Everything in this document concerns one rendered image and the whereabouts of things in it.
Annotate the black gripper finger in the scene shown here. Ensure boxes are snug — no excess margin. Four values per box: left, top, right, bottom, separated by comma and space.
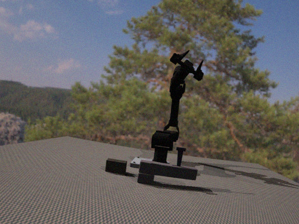
195, 60, 203, 76
175, 50, 190, 62

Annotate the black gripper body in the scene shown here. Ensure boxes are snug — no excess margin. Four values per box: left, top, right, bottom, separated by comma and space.
170, 53, 204, 81

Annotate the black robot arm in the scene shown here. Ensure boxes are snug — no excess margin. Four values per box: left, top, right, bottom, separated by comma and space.
151, 66, 186, 164

